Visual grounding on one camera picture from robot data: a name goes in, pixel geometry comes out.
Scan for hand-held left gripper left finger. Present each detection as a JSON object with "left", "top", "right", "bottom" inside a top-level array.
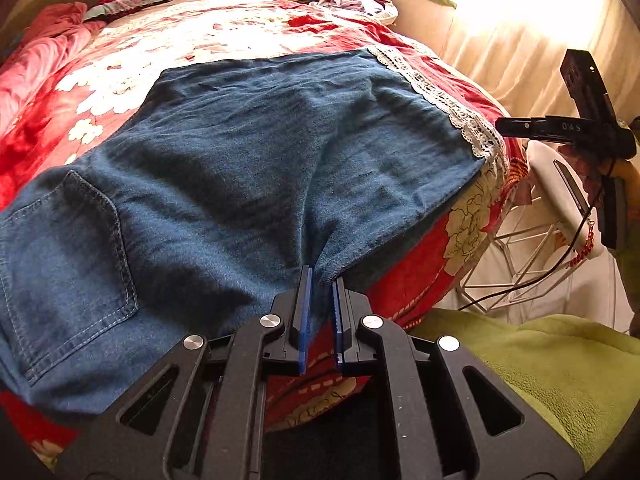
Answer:
[{"left": 55, "top": 266, "right": 313, "bottom": 480}]

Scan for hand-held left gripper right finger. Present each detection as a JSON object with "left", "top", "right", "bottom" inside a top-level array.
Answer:
[{"left": 332, "top": 277, "right": 586, "bottom": 480}]

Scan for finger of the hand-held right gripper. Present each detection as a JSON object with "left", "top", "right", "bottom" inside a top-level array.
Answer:
[{"left": 495, "top": 116, "right": 535, "bottom": 140}]

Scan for blue denim pants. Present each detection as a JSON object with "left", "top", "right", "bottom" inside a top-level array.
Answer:
[{"left": 0, "top": 49, "right": 488, "bottom": 413}]

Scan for person's right hand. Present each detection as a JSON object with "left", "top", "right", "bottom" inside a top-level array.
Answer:
[{"left": 557, "top": 142, "right": 606, "bottom": 186}]

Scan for cream curtain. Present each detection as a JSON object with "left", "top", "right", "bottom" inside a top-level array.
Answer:
[{"left": 440, "top": 0, "right": 640, "bottom": 126}]

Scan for green fleece garment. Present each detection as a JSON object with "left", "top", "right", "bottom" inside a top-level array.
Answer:
[{"left": 415, "top": 307, "right": 640, "bottom": 471}]

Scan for bag of lavender clothes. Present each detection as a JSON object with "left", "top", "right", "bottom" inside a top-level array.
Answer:
[{"left": 310, "top": 0, "right": 398, "bottom": 26}]

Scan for red floral blanket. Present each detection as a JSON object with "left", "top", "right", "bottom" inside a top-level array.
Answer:
[{"left": 0, "top": 0, "right": 531, "bottom": 466}]

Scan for teal and red pillow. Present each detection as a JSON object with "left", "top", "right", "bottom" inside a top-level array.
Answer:
[{"left": 82, "top": 0, "right": 176, "bottom": 23}]

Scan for pink quilt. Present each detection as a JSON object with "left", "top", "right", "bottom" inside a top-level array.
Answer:
[{"left": 0, "top": 2, "right": 106, "bottom": 131}]

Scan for white wire chair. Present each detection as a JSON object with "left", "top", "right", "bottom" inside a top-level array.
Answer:
[{"left": 457, "top": 140, "right": 606, "bottom": 311}]

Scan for red bead string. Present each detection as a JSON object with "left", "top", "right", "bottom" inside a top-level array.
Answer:
[{"left": 567, "top": 220, "right": 596, "bottom": 268}]

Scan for black cable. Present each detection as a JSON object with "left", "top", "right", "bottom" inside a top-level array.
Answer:
[{"left": 457, "top": 160, "right": 616, "bottom": 311}]

